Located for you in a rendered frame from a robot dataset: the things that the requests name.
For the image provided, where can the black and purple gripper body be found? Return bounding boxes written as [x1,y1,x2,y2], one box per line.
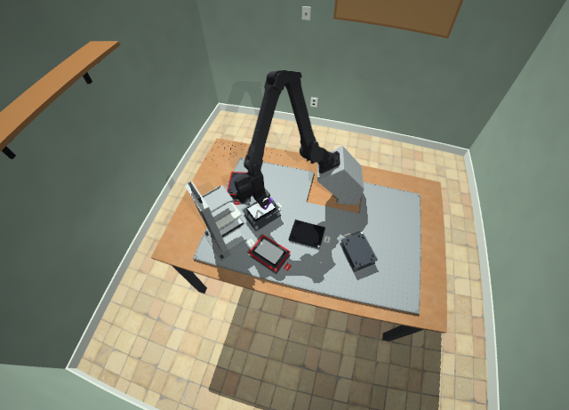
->
[253,185,270,207]

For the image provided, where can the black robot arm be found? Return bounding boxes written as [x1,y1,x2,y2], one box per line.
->
[234,70,341,204]

